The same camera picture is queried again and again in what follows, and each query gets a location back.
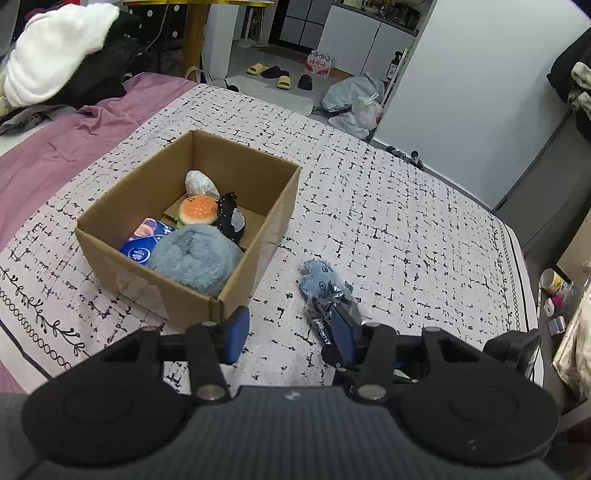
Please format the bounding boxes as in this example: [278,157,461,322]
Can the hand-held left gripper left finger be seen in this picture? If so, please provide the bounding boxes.
[99,305,250,404]

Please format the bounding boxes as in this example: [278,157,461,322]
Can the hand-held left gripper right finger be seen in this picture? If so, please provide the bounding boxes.
[329,309,486,402]

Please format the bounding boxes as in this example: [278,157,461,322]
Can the black item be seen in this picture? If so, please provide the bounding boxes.
[305,288,365,346]

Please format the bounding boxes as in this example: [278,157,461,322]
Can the small blue plush toy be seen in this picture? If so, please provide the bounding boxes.
[300,259,354,302]

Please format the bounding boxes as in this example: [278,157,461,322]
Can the fluffy light blue plush ball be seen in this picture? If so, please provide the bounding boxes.
[150,226,245,296]

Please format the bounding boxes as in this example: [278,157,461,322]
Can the brown cardboard box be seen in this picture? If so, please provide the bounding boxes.
[75,128,301,326]

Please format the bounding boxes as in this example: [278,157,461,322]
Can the black hair claw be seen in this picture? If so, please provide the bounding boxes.
[214,191,247,243]

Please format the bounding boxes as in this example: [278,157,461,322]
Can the blue tissue pack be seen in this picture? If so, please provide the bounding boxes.
[119,217,177,267]

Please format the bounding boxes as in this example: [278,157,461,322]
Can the orange burger plush toy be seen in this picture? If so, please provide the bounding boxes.
[177,194,218,228]

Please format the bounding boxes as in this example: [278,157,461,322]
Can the white packet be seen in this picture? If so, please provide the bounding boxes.
[185,169,221,199]

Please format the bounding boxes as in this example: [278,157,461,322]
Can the white jar with yellow label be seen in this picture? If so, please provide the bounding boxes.
[540,268,565,295]

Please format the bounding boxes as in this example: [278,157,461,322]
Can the brown cardboard panel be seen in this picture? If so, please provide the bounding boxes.
[556,225,591,283]

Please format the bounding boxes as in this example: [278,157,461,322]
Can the pale flat plastic bag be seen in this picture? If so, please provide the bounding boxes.
[328,112,370,140]

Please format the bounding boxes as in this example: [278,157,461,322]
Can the white knotted plastic bag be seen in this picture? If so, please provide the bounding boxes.
[353,94,385,131]

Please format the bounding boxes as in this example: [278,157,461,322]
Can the large grey plastic bag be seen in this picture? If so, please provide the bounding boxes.
[321,73,386,112]

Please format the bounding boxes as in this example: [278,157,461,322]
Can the light floor mat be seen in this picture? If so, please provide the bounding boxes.
[226,75,314,116]

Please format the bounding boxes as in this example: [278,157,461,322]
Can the purple bedsheet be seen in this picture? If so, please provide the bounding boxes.
[0,72,197,396]

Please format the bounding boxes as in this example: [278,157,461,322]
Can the pack of water bottles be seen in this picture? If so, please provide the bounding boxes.
[307,49,334,79]

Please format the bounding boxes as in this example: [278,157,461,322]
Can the hanging dark clothes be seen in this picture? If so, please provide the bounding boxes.
[547,31,591,136]

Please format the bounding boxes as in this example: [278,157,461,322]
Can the white low cabinet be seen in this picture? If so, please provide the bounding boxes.
[317,3,417,77]

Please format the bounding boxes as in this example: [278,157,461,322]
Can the grey crumpled garment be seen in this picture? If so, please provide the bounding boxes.
[0,103,77,137]

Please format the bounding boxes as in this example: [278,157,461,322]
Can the black clothing pile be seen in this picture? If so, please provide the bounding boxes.
[50,11,144,110]

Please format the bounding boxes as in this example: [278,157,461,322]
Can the yellow round table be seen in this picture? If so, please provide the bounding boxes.
[126,0,269,77]

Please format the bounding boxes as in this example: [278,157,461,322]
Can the grey panelled fridge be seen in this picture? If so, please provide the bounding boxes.
[272,0,332,47]

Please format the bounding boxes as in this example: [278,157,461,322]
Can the white fluffy blanket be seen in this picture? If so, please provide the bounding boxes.
[2,3,120,107]

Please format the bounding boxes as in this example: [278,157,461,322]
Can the grey bag with handle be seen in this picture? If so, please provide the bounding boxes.
[184,65,227,89]

